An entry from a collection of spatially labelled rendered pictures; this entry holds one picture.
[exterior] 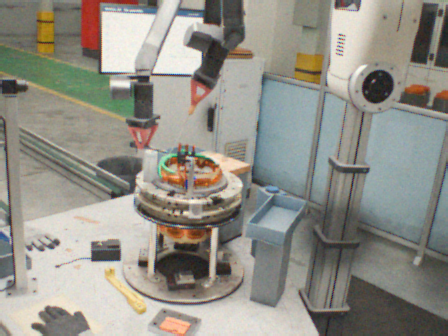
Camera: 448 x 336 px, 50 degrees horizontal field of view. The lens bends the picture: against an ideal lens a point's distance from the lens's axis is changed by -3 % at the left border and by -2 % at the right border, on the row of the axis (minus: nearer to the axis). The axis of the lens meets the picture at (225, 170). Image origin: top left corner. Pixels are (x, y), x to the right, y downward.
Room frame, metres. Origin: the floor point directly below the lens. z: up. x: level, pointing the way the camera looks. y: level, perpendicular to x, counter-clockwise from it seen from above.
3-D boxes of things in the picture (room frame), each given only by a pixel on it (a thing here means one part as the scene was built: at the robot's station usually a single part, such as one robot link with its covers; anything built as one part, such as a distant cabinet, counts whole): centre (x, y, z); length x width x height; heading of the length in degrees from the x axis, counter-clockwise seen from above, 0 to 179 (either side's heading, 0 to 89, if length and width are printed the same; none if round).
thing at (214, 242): (1.31, 0.01, 0.91); 0.02 x 0.02 x 0.21
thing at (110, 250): (1.44, 0.37, 0.81); 0.10 x 0.06 x 0.06; 105
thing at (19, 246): (1.21, 0.56, 1.07); 0.03 x 0.03 x 0.57; 23
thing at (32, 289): (1.21, 0.56, 0.78); 0.09 x 0.09 x 0.01; 23
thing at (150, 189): (1.40, 0.11, 1.09); 0.32 x 0.32 x 0.01
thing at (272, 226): (1.30, -0.16, 0.92); 0.25 x 0.11 x 0.28; 159
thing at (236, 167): (1.68, 0.05, 1.05); 0.20 x 0.19 x 0.02; 51
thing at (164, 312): (1.11, 0.10, 0.79); 0.12 x 0.09 x 0.02; 73
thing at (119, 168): (2.97, 0.64, 0.39); 0.39 x 0.39 x 0.35
